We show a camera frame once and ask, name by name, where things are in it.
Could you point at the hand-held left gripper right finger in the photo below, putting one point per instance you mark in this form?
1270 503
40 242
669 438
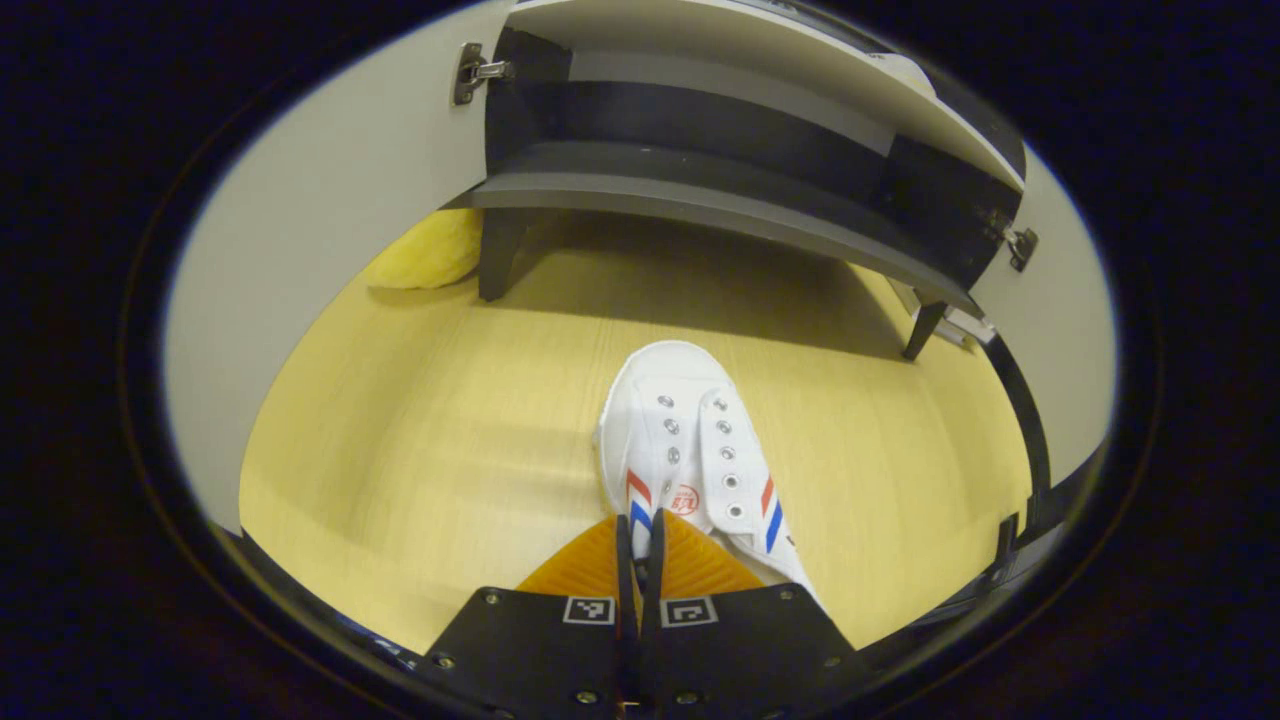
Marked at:
740 650

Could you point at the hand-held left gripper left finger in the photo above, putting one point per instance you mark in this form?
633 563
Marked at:
540 650

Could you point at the white canvas shoe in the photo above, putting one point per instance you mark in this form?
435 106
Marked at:
680 420

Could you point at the white cabinet door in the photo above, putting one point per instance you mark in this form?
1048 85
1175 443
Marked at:
1060 330
330 200

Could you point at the white shoe cabinet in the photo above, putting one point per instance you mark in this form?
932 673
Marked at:
700 195

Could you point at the yellow soft object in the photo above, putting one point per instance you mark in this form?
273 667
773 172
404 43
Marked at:
430 250

